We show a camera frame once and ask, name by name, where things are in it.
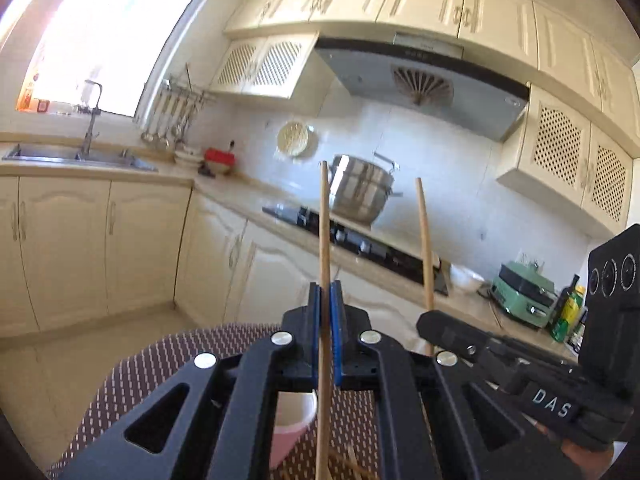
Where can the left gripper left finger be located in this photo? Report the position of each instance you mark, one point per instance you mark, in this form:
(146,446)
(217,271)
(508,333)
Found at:
(213,418)

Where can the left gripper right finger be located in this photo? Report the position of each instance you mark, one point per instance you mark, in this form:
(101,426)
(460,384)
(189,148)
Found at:
(437,418)

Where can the person's hand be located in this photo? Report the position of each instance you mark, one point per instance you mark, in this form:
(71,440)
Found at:
(593,464)

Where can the pink utensil cup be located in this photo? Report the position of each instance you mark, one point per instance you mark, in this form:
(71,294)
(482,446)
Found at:
(295,413)

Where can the brown polka dot tablecloth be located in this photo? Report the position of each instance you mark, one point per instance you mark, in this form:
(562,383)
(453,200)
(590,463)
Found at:
(354,438)

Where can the green oil bottle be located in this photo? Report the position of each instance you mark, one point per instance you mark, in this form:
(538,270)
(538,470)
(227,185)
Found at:
(568,313)

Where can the green electric cooker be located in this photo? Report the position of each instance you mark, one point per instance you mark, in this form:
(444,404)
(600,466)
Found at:
(524,294)

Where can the white ceramic bowl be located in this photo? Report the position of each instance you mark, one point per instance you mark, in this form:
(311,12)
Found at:
(465,279)

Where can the black gas stove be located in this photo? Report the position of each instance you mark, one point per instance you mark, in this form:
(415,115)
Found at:
(353,241)

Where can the lower cream cabinets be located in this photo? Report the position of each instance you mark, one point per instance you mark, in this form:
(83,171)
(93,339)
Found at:
(79,250)

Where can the cream cabinets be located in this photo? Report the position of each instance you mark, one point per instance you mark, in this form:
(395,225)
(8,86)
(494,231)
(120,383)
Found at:
(79,250)
(575,147)

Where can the stainless steel steamer pot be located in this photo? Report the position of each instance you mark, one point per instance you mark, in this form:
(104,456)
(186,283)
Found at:
(359,189)

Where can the red container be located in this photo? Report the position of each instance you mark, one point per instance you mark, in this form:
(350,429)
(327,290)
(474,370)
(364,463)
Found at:
(219,162)

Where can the cream round strainer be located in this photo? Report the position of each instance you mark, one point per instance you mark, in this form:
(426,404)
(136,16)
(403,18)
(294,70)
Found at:
(293,138)

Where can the chrome faucet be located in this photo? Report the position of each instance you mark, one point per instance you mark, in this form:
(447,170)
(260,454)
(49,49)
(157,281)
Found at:
(94,113)

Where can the stainless steel sink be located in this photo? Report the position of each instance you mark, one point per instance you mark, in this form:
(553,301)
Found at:
(65,155)

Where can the hanging utensil rack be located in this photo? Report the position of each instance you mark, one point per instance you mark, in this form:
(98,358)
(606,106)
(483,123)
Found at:
(174,108)

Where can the black range hood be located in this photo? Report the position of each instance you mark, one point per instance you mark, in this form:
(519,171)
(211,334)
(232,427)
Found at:
(451,89)

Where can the upper cream cabinets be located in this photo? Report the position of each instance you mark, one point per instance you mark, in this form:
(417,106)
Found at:
(575,147)

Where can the window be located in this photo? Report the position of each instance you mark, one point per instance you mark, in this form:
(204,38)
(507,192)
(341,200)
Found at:
(98,52)

